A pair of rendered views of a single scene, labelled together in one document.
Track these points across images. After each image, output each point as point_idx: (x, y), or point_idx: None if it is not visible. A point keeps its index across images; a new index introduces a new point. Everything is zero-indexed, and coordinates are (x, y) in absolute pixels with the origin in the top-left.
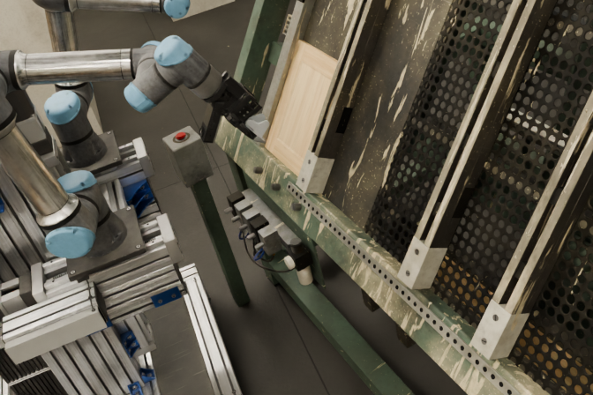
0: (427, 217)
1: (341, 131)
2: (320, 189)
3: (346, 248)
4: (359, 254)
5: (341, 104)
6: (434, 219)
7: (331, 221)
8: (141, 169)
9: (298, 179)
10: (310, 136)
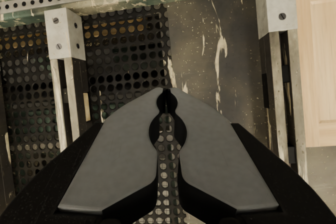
0: (67, 83)
1: (263, 76)
2: None
3: None
4: None
5: (272, 111)
6: (59, 87)
7: None
8: None
9: None
10: (322, 37)
